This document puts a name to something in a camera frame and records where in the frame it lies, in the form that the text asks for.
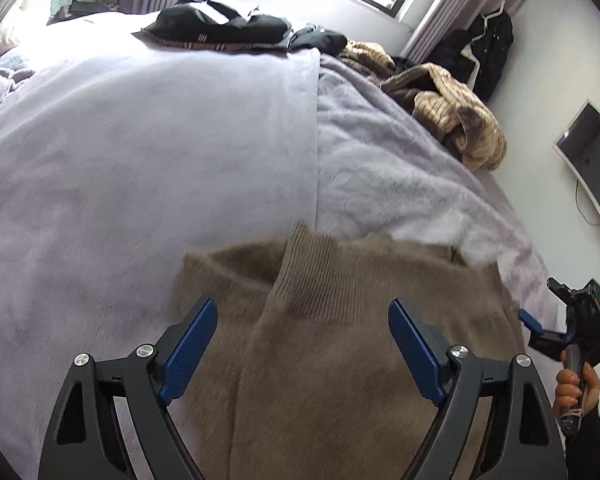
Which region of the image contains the person's right hand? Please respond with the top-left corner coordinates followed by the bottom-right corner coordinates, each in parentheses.
top-left (553, 350), bottom-right (600, 418)

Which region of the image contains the black garment with white trim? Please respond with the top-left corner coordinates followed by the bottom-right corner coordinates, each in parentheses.
top-left (131, 0), bottom-right (294, 54)

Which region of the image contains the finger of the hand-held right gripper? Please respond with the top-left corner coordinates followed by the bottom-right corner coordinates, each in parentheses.
top-left (546, 277), bottom-right (574, 306)
top-left (517, 309), bottom-right (570, 361)

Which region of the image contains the black hanging coat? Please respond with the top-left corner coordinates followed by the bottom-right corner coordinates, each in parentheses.
top-left (429, 10), bottom-right (515, 104)

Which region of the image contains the tan striped knit garment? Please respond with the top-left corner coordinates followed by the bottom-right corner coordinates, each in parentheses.
top-left (339, 40), bottom-right (397, 80)

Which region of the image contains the lavender smooth blanket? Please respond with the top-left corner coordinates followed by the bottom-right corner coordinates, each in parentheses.
top-left (0, 10), bottom-right (323, 461)

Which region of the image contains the brown knit sweater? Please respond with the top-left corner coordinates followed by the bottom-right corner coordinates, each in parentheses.
top-left (172, 219), bottom-right (531, 480)

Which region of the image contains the black cable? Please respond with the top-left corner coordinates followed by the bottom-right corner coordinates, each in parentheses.
top-left (574, 180), bottom-right (600, 229)

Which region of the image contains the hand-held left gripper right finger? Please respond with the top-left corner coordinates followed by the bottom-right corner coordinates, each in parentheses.
top-left (388, 298), bottom-right (568, 480)

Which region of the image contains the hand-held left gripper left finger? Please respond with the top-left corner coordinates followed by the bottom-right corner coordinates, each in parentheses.
top-left (38, 298), bottom-right (219, 480)

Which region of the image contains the lavender textured blanket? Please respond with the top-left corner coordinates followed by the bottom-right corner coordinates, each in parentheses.
top-left (315, 52), bottom-right (563, 341)

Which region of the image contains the person's right forearm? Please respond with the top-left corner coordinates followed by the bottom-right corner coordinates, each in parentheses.
top-left (562, 400), bottom-right (600, 480)

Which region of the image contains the cream striped fleece garment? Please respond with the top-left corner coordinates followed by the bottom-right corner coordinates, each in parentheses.
top-left (380, 62), bottom-right (509, 172)

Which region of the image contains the white clothes hanger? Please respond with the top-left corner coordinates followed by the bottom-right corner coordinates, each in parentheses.
top-left (480, 0), bottom-right (509, 24)

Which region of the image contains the white round pillow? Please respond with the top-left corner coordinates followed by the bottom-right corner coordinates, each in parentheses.
top-left (0, 0), bottom-right (49, 59)

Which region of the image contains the wall-mounted television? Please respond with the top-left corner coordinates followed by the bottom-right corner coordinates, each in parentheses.
top-left (552, 100), bottom-right (600, 254)

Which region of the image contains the black folded garment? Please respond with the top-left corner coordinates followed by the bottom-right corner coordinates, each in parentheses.
top-left (287, 23), bottom-right (349, 57)

